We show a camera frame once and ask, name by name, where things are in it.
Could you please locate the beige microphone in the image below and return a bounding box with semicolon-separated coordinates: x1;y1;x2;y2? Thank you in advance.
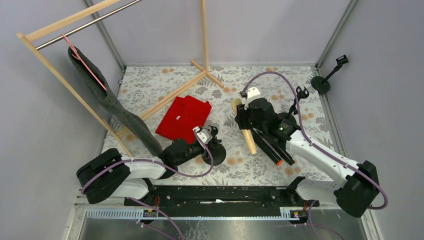
231;98;257;155

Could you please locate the black mic stand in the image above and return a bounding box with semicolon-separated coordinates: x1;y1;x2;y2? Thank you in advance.
278;86;310;124
203;125;227;166

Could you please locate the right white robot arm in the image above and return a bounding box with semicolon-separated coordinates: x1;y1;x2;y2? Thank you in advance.
231;98;382;218

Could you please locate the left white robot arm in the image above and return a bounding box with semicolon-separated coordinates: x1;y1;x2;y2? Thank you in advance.
76;139;213;204

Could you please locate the black mic stand far corner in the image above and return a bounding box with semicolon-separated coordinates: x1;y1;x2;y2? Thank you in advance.
310;54;349;94

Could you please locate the black microphone orange tip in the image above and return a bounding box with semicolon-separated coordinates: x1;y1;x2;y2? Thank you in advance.
252;128;285;166

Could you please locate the floral patterned mat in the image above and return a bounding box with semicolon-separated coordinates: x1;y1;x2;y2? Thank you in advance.
101;65;345;187

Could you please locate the red folded shirt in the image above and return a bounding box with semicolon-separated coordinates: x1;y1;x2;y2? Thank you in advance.
155;95;212;144

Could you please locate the dark grey hanging garment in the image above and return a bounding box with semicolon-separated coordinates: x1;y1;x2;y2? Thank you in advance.
67;47;163;156

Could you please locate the pink clothes hanger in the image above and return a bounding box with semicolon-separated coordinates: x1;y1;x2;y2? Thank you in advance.
61;33;107;92

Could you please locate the wooden clothes rack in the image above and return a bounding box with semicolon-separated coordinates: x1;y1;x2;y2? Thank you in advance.
16;0;225;158

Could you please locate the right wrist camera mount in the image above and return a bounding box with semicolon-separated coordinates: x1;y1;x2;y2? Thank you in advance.
240;87;262;110

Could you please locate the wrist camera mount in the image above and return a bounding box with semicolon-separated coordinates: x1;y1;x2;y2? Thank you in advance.
192;126;213;145
240;87;262;110

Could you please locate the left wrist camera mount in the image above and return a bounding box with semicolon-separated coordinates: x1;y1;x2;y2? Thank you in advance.
192;126;213;145

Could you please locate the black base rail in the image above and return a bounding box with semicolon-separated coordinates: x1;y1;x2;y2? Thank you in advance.
124;185;320;218

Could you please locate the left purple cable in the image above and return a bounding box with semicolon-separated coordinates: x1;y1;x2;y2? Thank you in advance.
80;127;215;196

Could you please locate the purple cable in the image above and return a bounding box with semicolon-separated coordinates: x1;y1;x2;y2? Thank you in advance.
243;70;389;211
80;127;215;196

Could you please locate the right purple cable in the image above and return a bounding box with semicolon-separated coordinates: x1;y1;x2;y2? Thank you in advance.
243;70;389;211

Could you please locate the metal clothes rail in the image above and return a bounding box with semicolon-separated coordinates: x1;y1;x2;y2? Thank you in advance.
35;0;142;50

